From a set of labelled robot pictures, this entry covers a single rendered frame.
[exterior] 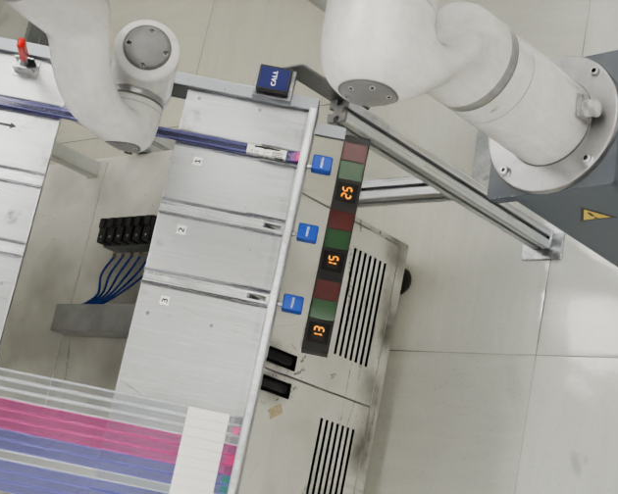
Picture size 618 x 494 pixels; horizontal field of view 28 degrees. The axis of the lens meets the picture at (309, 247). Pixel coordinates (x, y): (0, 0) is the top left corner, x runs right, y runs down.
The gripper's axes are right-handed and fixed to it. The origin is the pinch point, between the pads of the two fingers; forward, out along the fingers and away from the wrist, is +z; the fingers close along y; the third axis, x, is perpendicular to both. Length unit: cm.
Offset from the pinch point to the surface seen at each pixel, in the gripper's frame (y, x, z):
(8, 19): -86, -51, 184
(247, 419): 40.1, 25.3, -5.5
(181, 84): -8.0, 5.3, -1.1
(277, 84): -9.6, 19.0, -6.9
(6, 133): 4.7, -18.6, 4.1
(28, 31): -85, -45, 188
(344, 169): -0.4, 32.1, -3.6
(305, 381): 25, 40, 47
